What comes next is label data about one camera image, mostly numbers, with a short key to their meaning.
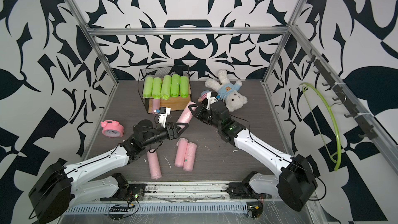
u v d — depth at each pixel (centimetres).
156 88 89
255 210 71
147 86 90
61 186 40
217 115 58
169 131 65
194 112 70
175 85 91
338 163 58
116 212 72
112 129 87
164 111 69
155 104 99
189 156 81
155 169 78
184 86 90
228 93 102
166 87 89
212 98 70
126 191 67
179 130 69
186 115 73
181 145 85
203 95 104
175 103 104
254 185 62
